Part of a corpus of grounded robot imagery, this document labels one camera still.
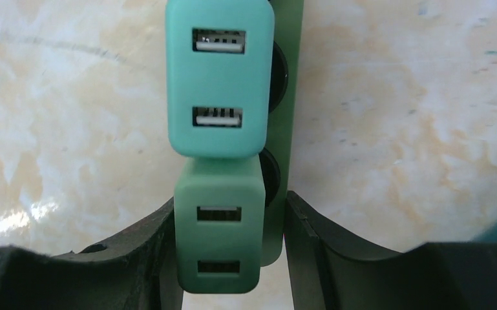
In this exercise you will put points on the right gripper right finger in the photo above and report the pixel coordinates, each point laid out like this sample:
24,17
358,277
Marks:
333,268

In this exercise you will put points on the green power strip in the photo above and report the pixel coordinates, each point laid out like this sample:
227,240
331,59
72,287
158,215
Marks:
277,153

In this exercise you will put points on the teal plug on green strip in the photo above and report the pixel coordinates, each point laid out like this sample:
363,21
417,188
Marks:
218,72

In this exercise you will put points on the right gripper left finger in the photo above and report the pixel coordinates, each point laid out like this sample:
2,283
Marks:
132,269

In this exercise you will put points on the light green plug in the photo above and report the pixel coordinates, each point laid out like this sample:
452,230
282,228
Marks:
219,218

